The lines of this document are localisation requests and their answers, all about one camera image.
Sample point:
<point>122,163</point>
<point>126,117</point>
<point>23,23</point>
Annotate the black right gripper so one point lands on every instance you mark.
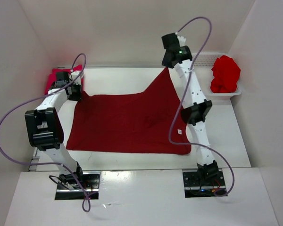
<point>165,63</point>

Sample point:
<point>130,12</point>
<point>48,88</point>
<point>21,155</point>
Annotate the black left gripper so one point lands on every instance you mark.
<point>79,97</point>

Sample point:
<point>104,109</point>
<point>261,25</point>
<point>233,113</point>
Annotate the pink red t shirt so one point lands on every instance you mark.
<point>52,76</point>

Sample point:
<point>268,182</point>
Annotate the dark red t shirt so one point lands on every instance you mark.
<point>132,123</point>

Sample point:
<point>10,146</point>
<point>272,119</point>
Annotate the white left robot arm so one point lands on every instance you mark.
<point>45,130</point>

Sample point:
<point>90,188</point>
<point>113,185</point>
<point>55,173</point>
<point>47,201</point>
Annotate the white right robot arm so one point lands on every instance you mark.
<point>193,107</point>

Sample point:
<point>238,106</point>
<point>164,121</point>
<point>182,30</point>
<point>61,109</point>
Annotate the white plastic laundry basket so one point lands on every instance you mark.
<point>203,68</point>

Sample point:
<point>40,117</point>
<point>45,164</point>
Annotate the bright red t shirt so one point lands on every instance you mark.
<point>226,74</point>

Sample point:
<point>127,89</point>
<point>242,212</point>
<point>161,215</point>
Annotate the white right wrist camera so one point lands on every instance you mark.
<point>182,40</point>

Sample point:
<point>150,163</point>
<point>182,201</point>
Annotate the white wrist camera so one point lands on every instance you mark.
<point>79,80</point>
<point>182,40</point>

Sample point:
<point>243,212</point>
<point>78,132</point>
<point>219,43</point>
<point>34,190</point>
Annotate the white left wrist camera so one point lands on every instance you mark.
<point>79,80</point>

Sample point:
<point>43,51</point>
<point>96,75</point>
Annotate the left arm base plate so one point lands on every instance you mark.
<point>67,191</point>

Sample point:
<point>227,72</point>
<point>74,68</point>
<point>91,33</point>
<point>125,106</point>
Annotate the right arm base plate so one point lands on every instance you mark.
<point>194,187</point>

